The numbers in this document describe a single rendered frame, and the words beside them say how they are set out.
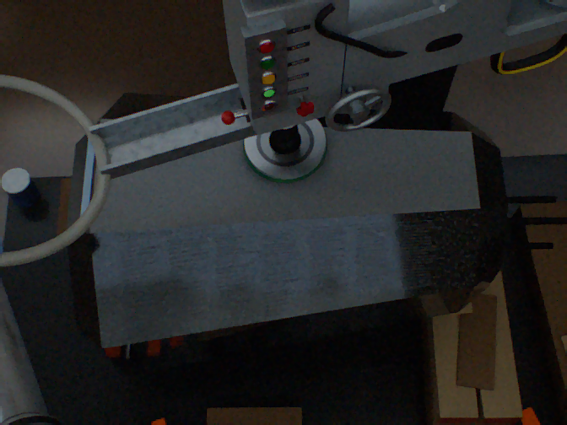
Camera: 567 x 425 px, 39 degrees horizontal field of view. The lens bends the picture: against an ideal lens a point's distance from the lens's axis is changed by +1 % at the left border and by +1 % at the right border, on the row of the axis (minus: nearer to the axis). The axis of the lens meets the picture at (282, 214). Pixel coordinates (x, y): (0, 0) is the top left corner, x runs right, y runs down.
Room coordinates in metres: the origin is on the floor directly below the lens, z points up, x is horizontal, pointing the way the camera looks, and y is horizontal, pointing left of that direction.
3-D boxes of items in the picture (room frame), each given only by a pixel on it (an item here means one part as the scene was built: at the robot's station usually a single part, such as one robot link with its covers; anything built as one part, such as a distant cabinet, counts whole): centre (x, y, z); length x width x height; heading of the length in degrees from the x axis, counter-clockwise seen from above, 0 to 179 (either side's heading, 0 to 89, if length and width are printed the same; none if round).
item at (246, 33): (0.89, 0.02, 1.37); 0.08 x 0.03 x 0.28; 106
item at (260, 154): (1.02, -0.01, 0.86); 0.21 x 0.21 x 0.01
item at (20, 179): (1.30, 0.95, 0.08); 0.10 x 0.10 x 0.13
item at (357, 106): (0.94, -0.16, 1.20); 0.15 x 0.10 x 0.15; 106
